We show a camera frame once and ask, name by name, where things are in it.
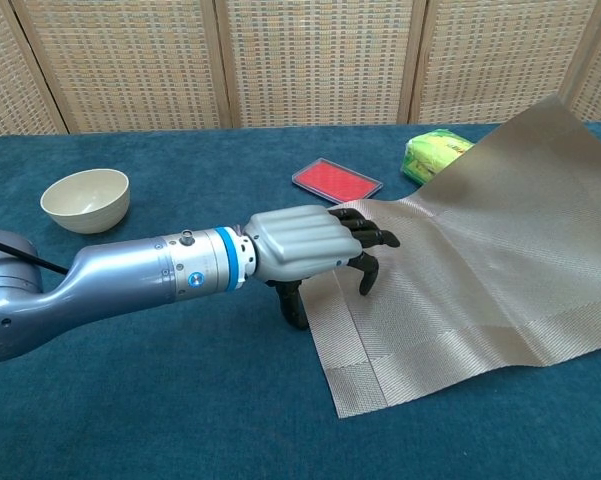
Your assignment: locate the clear case with red cards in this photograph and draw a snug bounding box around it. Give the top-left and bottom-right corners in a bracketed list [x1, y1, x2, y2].
[291, 156, 383, 205]

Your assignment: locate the yellow green tissue pack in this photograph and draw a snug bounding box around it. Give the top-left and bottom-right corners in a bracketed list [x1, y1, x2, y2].
[399, 128, 476, 187]

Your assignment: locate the beige round bowl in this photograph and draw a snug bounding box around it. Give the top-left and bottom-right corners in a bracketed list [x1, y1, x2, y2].
[39, 168, 132, 235]

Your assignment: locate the beige woven placemat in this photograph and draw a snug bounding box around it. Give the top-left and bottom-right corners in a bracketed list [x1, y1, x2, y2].
[299, 94, 601, 420]

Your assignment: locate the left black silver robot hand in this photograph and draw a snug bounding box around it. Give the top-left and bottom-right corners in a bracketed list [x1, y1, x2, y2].
[243, 204, 402, 331]

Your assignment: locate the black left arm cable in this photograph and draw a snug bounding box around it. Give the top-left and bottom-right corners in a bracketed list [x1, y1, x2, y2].
[0, 234, 69, 275]

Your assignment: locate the blue carpet table cover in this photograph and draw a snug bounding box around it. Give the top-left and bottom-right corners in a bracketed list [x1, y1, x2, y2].
[0, 121, 601, 480]

